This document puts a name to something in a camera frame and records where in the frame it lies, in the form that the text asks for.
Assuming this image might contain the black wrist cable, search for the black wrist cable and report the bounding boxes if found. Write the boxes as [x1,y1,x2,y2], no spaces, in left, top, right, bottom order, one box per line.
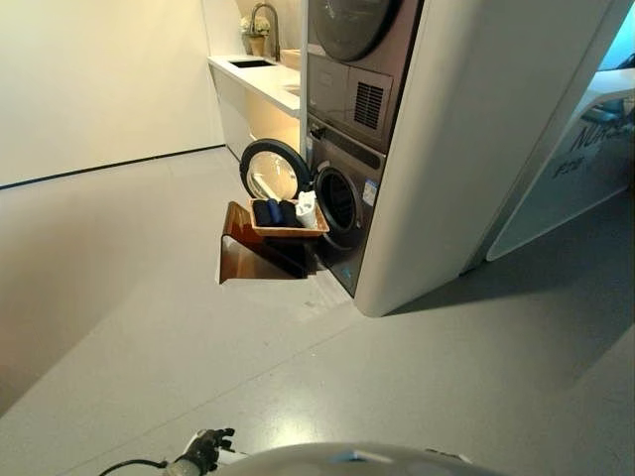
[98,458,173,476]

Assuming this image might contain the white counter with sink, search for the white counter with sink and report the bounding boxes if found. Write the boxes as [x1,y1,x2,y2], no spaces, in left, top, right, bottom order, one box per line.
[206,54,303,163]

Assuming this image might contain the round washing machine door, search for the round washing machine door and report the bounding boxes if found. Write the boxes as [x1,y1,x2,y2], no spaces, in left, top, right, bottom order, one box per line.
[239,138,310,203]

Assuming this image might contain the dark folded garment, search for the dark folded garment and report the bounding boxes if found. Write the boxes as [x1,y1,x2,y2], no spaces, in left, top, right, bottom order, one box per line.
[251,198,274,228]

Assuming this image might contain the robot white torso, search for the robot white torso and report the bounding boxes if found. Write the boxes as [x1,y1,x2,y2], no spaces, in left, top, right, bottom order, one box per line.
[206,441,512,476]

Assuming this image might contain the white curved cabinet enclosure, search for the white curved cabinet enclosure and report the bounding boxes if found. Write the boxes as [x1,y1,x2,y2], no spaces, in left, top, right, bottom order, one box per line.
[352,0,635,318]

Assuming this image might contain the brown acrylic stool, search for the brown acrylic stool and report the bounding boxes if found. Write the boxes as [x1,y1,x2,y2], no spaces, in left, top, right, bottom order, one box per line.
[218,200,318,286]

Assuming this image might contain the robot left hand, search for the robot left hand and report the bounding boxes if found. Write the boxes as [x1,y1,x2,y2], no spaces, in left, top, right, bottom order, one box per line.
[171,427,236,476]

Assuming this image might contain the brass gooseneck faucet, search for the brass gooseneck faucet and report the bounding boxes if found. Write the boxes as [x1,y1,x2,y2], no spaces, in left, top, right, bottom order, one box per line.
[249,2,283,62]

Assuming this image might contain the potted white flowers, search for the potted white flowers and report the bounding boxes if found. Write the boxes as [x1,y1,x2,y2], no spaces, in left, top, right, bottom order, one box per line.
[239,15,272,58]

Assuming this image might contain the woven wooden laundry basket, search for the woven wooden laundry basket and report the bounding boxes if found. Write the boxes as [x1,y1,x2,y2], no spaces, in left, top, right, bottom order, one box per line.
[248,197,331,241]

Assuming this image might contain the grey front-load washing machine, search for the grey front-load washing machine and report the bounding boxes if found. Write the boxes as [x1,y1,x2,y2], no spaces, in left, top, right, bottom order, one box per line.
[306,111,388,298]

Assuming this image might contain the grey stacked dryer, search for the grey stacked dryer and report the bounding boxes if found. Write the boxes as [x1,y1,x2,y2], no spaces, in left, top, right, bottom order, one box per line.
[304,0,426,155]

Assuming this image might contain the white slanted sign panel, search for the white slanted sign panel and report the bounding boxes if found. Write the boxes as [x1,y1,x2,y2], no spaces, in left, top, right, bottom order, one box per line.
[485,68,635,263]

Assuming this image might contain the black folded garment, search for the black folded garment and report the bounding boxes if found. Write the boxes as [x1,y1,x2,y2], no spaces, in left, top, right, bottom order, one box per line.
[277,199,305,229]

